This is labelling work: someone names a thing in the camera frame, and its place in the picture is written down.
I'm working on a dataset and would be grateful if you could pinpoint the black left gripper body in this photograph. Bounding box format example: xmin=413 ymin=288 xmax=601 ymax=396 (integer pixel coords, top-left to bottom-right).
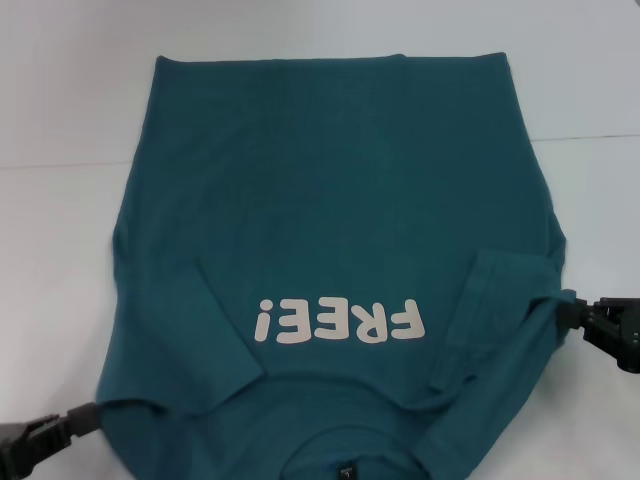
xmin=0 ymin=413 xmax=70 ymax=480

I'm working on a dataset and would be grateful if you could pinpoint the teal shirt with FREE print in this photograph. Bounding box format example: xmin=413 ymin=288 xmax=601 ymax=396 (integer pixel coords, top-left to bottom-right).
xmin=93 ymin=51 xmax=582 ymax=480

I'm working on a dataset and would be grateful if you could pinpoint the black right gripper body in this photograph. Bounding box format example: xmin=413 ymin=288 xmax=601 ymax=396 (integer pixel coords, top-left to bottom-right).
xmin=579 ymin=295 xmax=640 ymax=374

